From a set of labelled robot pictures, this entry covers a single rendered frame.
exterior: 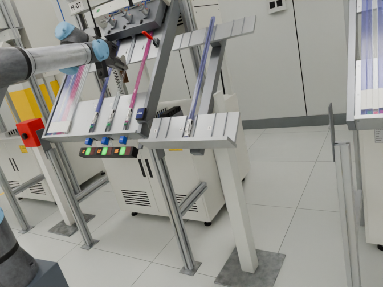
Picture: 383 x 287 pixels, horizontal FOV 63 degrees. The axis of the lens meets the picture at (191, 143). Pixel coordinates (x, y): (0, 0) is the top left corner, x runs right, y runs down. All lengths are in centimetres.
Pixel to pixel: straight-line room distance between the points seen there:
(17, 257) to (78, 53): 65
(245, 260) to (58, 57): 109
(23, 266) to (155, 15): 113
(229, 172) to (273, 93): 194
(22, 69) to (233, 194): 85
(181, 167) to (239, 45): 172
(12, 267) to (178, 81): 285
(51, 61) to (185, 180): 94
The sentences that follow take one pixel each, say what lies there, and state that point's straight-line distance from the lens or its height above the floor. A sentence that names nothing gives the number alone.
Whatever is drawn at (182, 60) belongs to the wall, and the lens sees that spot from 341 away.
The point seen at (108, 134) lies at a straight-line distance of 140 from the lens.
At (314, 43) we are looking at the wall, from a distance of 292.
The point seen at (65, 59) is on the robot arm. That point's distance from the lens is 111.
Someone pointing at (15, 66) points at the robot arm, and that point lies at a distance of 99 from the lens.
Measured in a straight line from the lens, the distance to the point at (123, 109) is 143.
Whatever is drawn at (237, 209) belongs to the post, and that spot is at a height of 34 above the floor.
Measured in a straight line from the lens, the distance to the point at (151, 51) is 151.
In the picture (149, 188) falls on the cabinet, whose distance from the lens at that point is 189.
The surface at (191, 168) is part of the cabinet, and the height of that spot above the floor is 40.
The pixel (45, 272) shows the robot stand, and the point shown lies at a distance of 97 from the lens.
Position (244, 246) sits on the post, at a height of 16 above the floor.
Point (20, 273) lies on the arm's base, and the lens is 95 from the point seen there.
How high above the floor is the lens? 103
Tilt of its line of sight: 19 degrees down
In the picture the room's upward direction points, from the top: 14 degrees counter-clockwise
